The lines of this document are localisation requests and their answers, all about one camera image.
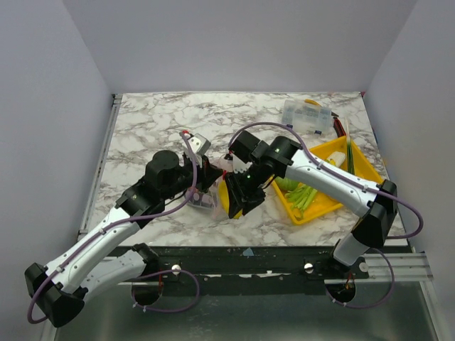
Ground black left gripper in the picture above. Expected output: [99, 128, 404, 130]
[163, 153, 225, 201]

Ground clear zip top bag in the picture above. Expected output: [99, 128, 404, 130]
[184, 154, 233, 219]

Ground green toy cabbage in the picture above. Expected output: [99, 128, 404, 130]
[274, 177, 300, 192]

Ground purple toy eggplant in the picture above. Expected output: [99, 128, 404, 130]
[187, 192, 215, 209]

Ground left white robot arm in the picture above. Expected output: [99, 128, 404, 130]
[24, 150, 223, 328]

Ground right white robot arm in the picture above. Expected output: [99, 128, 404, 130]
[225, 131, 397, 278]

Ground green toy celery stalks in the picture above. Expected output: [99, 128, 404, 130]
[285, 185, 318, 220]

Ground black mounting base bar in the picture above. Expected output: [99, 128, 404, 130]
[117, 244, 370, 298]

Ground yellow plastic tray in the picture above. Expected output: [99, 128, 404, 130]
[272, 136, 383, 225]

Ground clear plastic organizer box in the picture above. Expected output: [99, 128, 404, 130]
[282, 99, 333, 134]

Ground red black pliers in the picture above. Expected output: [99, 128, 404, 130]
[332, 116, 346, 138]

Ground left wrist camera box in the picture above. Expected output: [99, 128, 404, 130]
[189, 134, 211, 156]

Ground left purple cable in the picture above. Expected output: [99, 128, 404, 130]
[27, 130, 202, 325]

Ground yellow handled tool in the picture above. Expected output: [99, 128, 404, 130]
[304, 99, 321, 107]

